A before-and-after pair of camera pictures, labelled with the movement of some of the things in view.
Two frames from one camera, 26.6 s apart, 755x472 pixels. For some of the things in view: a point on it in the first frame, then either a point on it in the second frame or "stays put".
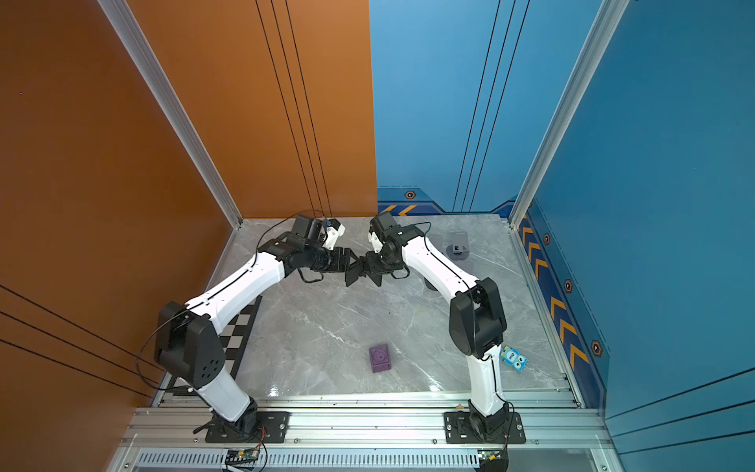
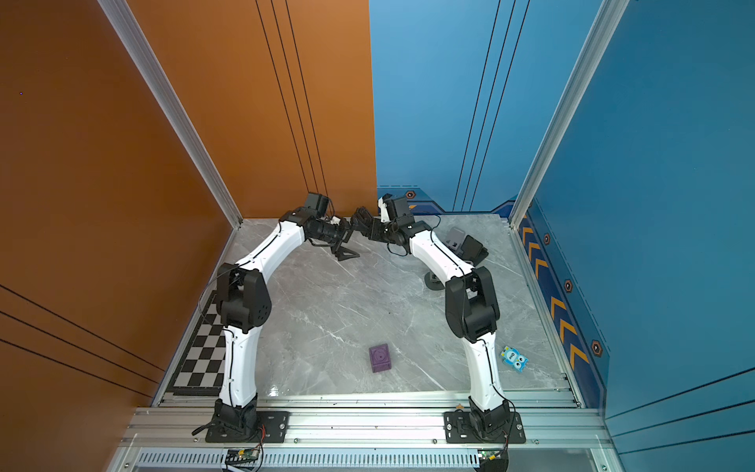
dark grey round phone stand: (430, 285) stays put
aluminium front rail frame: (362, 432) stays put
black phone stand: (370, 265) -> (473, 250)
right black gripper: (396, 266) -> (375, 230)
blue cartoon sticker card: (514, 359) stays put
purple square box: (379, 357) stays put
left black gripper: (340, 263) -> (345, 234)
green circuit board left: (241, 456) stays put
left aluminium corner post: (125, 22) stays put
